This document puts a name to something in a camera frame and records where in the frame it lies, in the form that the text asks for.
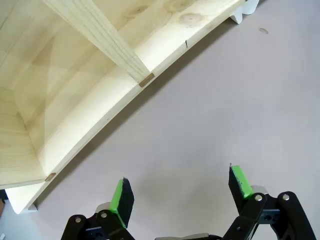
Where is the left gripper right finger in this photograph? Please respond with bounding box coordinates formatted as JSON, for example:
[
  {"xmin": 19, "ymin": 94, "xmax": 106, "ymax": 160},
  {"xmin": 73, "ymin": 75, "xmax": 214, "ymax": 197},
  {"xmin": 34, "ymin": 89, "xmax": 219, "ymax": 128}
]
[{"xmin": 222, "ymin": 162, "xmax": 317, "ymax": 240}]

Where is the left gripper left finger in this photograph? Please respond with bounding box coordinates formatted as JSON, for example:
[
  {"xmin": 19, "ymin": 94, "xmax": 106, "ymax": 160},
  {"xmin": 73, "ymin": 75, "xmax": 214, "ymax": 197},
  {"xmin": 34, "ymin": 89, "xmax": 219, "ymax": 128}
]
[{"xmin": 60, "ymin": 176, "xmax": 136, "ymax": 240}]

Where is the light wooden shelf rack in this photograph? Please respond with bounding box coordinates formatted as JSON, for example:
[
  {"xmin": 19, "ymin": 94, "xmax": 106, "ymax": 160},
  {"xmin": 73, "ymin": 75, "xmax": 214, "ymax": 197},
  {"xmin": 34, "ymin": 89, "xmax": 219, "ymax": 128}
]
[{"xmin": 0, "ymin": 0, "xmax": 247, "ymax": 215}]

